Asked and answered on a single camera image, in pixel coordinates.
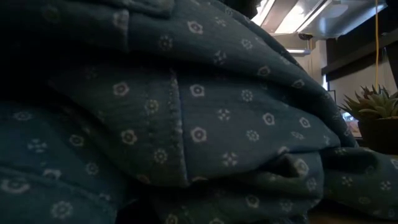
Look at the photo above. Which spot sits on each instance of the teal flower-print shirt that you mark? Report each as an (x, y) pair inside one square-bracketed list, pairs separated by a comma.
[(217, 109)]

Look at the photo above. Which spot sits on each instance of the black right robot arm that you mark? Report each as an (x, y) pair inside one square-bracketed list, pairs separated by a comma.
[(245, 6)]

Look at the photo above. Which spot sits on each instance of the long ceiling light tube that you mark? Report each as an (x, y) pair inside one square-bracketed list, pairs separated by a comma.
[(297, 51)]

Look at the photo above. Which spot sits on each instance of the potted succulent plant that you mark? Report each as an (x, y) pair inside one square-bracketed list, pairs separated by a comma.
[(379, 133)]

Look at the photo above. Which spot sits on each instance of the black ceiling camera dome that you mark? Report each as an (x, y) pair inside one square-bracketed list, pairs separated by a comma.
[(305, 36)]

